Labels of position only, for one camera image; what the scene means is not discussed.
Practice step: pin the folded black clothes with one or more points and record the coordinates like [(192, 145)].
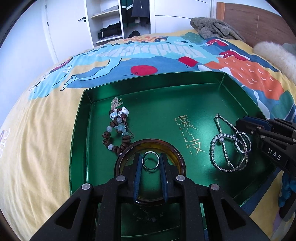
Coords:
[(111, 30)]

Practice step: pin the white open wardrobe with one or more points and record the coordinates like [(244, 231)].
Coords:
[(114, 20)]

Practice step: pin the grey-brown crumpled towel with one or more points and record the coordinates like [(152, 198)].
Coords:
[(214, 28)]

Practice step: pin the wooden headboard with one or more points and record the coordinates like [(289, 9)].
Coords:
[(255, 24)]

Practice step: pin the dark hanging clothes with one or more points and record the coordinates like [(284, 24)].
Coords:
[(134, 12)]

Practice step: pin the green metallic tray box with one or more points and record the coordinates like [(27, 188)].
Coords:
[(177, 108)]

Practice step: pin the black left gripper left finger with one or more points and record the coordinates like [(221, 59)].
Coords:
[(94, 212)]

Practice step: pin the grey-green jacket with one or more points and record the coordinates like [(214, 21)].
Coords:
[(290, 48)]

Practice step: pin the white fluffy pillow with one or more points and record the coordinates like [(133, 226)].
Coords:
[(278, 57)]

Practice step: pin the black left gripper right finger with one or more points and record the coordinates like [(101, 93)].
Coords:
[(206, 212)]

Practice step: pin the amber translucent bangle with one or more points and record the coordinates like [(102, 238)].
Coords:
[(129, 164)]

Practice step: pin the silver beaded bracelet set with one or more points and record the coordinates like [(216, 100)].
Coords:
[(241, 141)]

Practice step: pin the white door with handle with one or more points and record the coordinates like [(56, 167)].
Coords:
[(66, 28)]

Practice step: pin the colourful illustrated bed cover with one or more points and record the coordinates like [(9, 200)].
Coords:
[(36, 134)]

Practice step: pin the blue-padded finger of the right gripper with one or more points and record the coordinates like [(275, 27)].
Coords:
[(258, 122)]

